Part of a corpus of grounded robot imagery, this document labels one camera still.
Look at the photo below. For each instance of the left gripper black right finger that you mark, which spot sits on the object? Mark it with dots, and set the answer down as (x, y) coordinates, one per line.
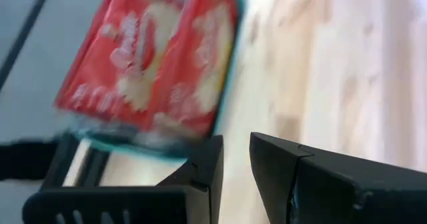
(333, 190)

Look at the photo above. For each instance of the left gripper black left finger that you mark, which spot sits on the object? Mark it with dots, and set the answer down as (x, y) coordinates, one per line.
(187, 197)

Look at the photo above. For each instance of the red popcorn bag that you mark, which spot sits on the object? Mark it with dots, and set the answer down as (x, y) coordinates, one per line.
(150, 57)

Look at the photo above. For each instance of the teal plastic basket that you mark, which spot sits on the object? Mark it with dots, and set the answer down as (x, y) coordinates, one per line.
(160, 152)

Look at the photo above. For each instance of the black metal table frame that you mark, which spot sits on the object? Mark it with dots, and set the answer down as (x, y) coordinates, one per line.
(60, 160)

